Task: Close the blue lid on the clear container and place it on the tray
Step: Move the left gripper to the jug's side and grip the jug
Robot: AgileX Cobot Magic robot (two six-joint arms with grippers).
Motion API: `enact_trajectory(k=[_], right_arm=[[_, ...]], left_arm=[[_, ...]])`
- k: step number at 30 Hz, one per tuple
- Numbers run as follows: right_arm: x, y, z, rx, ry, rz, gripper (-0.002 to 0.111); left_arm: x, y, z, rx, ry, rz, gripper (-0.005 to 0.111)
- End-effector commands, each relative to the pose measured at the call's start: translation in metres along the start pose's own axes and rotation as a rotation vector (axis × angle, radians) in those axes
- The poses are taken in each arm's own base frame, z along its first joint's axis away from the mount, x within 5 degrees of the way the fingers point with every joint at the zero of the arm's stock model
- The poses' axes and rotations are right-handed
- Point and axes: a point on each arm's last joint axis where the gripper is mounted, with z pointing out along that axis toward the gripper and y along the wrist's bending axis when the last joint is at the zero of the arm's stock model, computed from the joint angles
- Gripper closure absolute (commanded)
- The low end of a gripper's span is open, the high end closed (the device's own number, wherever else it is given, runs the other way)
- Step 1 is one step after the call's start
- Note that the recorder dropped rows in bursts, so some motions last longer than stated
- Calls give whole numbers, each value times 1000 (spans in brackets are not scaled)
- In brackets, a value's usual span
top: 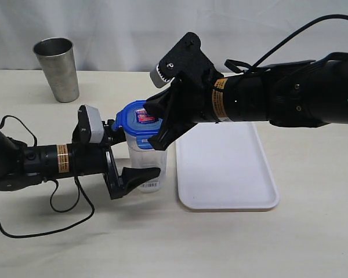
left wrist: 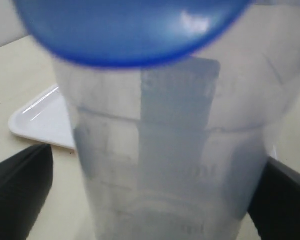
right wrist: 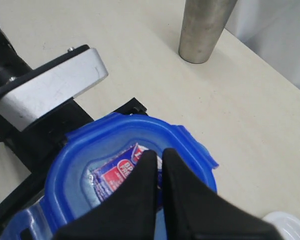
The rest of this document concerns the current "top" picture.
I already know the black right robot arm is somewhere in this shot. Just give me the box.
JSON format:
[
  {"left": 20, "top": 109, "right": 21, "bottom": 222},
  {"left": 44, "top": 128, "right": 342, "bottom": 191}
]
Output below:
[{"left": 144, "top": 32, "right": 348, "bottom": 151}]

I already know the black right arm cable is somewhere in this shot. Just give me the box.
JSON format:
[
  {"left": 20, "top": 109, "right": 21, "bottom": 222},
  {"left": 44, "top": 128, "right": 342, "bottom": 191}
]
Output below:
[{"left": 224, "top": 14, "right": 348, "bottom": 78}]

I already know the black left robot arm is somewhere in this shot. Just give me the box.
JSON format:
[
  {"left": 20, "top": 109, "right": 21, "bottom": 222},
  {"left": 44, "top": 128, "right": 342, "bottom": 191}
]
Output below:
[{"left": 0, "top": 105, "right": 161, "bottom": 199}]

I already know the white rectangular plastic tray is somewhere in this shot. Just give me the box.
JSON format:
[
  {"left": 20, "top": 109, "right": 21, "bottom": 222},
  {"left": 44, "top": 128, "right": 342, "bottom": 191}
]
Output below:
[{"left": 175, "top": 122, "right": 280, "bottom": 211}]

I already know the clear plastic tall container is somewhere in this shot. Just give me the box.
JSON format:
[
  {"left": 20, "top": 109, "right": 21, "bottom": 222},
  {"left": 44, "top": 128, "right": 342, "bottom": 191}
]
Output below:
[{"left": 125, "top": 132, "right": 167, "bottom": 193}]

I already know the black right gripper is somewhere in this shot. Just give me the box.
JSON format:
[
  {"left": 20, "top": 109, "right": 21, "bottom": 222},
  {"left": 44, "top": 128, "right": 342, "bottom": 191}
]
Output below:
[{"left": 144, "top": 32, "right": 223, "bottom": 151}]

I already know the blue plastic container lid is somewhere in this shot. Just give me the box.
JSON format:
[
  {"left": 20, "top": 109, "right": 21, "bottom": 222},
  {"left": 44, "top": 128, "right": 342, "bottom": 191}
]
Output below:
[{"left": 112, "top": 100, "right": 162, "bottom": 151}]

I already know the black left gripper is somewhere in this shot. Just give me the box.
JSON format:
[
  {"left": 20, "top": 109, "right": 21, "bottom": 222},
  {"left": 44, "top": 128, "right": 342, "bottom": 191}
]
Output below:
[{"left": 71, "top": 105, "right": 161, "bottom": 200}]

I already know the stainless steel tumbler cup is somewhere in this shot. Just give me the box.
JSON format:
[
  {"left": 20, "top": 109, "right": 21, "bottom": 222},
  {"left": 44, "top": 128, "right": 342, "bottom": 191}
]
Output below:
[{"left": 32, "top": 37, "right": 79, "bottom": 103}]

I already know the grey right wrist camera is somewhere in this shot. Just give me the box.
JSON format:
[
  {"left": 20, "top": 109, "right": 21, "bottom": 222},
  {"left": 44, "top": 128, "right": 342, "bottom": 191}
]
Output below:
[{"left": 150, "top": 64, "right": 173, "bottom": 89}]

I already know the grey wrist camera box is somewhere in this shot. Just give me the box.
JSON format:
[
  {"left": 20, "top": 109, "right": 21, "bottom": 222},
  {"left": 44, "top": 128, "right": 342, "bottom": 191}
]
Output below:
[{"left": 85, "top": 105, "right": 104, "bottom": 144}]

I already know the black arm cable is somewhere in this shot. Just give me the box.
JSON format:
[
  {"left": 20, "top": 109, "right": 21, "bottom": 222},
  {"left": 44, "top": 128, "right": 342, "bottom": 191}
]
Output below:
[
  {"left": 0, "top": 115, "right": 95, "bottom": 239},
  {"left": 224, "top": 14, "right": 348, "bottom": 78}
]

